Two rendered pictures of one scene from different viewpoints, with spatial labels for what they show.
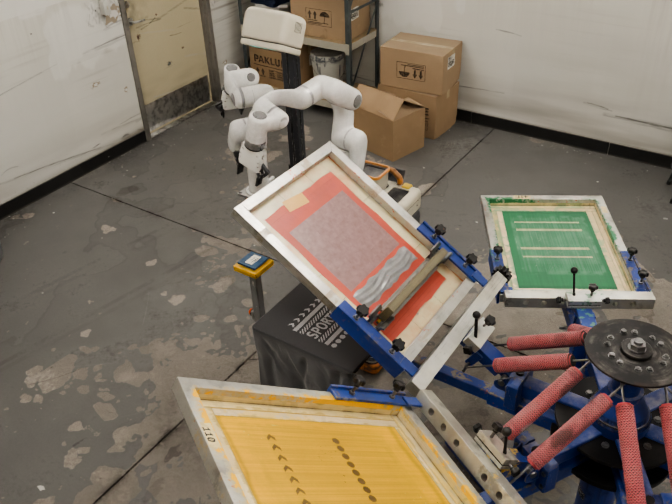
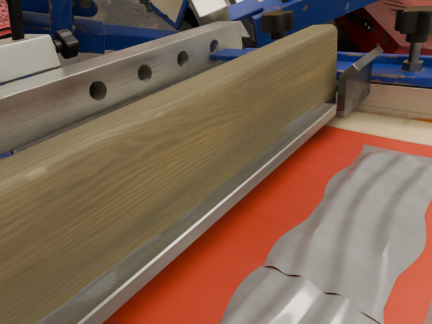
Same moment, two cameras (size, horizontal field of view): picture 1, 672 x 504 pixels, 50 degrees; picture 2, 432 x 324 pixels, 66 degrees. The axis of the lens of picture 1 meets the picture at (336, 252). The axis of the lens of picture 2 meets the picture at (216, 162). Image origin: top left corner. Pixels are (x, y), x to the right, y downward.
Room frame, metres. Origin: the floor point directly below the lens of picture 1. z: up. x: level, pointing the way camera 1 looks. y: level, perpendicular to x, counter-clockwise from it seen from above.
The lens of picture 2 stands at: (2.15, -0.28, 1.41)
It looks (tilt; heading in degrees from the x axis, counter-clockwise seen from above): 48 degrees down; 166
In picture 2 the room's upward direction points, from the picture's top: 27 degrees clockwise
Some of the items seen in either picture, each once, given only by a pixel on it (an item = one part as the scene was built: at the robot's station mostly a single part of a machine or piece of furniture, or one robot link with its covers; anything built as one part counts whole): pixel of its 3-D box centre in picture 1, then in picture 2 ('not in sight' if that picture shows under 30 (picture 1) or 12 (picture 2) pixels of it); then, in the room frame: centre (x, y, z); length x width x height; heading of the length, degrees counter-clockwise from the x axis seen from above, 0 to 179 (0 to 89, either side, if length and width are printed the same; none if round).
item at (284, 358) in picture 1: (306, 386); not in sight; (2.05, 0.14, 0.74); 0.46 x 0.04 x 0.42; 55
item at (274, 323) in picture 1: (332, 316); not in sight; (2.22, 0.02, 0.95); 0.48 x 0.44 x 0.01; 55
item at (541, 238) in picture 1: (564, 247); not in sight; (2.49, -0.97, 1.05); 1.08 x 0.61 x 0.23; 175
